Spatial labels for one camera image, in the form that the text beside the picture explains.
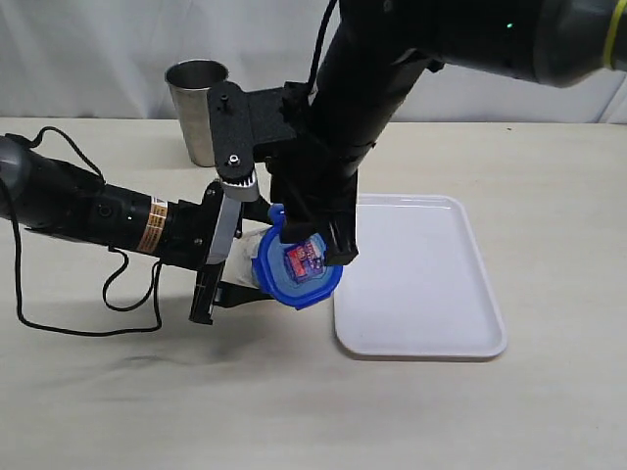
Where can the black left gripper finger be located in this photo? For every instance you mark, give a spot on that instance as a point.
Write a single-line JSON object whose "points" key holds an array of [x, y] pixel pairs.
{"points": [[229, 295], [257, 211]]}

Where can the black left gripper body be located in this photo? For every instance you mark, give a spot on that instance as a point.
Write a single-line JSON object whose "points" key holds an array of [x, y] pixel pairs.
{"points": [[189, 231]]}

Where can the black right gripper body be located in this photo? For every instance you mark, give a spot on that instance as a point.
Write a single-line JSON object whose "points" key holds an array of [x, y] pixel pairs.
{"points": [[274, 127]]}

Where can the clear plastic tall container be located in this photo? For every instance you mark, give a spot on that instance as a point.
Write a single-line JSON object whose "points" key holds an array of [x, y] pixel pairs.
{"points": [[240, 268]]}

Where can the blue plastic container lid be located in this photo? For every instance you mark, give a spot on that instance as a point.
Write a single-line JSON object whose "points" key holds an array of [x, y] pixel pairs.
{"points": [[293, 274]]}

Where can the stainless steel tumbler cup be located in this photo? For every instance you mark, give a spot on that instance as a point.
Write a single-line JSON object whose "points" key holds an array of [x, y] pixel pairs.
{"points": [[189, 83]]}

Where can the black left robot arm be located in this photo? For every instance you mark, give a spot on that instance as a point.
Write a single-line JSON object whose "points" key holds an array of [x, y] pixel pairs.
{"points": [[60, 200]]}

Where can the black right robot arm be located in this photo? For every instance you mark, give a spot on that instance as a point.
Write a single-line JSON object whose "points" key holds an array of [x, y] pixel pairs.
{"points": [[360, 77]]}

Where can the white rectangular plastic tray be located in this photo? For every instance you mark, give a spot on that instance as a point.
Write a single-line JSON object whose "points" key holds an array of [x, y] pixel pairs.
{"points": [[419, 289]]}

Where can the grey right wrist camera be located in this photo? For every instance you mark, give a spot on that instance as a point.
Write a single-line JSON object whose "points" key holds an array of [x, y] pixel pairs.
{"points": [[245, 191]]}

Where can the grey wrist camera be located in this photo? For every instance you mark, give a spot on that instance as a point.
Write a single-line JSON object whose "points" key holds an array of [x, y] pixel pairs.
{"points": [[245, 191], [225, 230]]}

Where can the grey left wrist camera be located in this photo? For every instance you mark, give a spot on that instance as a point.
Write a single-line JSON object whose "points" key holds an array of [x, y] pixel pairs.
{"points": [[225, 230]]}

